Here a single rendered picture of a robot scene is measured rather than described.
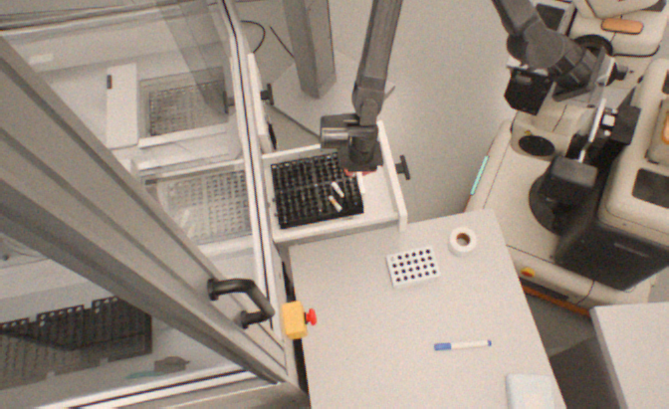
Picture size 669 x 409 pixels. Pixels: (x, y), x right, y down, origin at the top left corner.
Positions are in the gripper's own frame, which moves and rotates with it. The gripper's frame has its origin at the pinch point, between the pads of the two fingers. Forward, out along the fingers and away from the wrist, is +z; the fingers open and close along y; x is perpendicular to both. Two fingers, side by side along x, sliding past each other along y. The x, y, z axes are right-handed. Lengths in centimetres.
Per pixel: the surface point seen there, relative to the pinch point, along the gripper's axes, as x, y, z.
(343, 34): -134, -23, 95
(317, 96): -92, -4, 90
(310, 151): -13.1, 10.0, 10.2
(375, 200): 2.2, -6.4, 12.7
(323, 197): 0.5, 7.8, 11.6
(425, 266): 20.5, -17.3, 16.4
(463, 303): 30.7, -25.4, 17.7
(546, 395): 54, -37, 12
